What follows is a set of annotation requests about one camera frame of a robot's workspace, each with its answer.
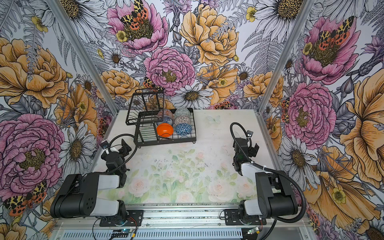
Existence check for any orange plastic bowl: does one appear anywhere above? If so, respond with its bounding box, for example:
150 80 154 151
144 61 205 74
156 123 174 138

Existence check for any blue floral ceramic bowl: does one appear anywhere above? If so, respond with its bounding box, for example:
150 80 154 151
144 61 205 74
161 116 174 126

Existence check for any red patterned ceramic bowl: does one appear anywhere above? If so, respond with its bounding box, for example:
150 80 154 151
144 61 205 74
157 109 174 119

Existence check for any dark blue patterned bowl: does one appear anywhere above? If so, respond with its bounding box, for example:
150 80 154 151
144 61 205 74
175 123 192 137

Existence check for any white brown lattice bowl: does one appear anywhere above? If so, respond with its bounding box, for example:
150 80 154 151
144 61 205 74
175 115 191 126

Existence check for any green patterned ceramic bowl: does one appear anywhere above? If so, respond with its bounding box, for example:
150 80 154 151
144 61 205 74
174 108 191 118

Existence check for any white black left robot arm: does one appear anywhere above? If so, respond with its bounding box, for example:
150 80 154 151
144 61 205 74
50 140 132 226

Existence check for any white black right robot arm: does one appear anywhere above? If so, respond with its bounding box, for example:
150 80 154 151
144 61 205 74
233 138 307 224

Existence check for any green circuit board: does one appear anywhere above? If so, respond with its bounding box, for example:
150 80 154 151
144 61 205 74
113 229 136 235

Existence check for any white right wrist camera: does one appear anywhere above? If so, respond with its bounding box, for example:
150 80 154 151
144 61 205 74
247 130 253 138

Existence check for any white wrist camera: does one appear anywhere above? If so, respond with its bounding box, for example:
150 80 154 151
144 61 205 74
247 130 253 138
100 141 109 155

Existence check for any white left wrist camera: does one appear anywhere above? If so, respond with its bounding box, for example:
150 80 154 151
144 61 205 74
100 141 109 155

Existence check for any black wire dish rack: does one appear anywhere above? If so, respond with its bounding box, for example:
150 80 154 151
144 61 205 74
126 88 197 147

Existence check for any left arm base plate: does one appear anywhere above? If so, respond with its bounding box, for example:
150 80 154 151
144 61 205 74
99 210 144 227

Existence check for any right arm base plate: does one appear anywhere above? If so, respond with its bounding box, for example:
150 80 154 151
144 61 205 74
224 209 267 226

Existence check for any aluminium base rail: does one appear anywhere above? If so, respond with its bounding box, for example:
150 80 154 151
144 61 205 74
53 202 301 240

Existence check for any left aluminium corner post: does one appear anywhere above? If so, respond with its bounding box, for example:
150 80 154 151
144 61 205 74
47 1 119 116

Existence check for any aluminium corner post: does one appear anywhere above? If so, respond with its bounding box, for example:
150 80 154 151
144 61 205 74
47 1 119 116
258 0 315 114

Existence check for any right aluminium corner post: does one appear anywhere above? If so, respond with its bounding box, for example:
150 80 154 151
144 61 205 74
258 0 315 114

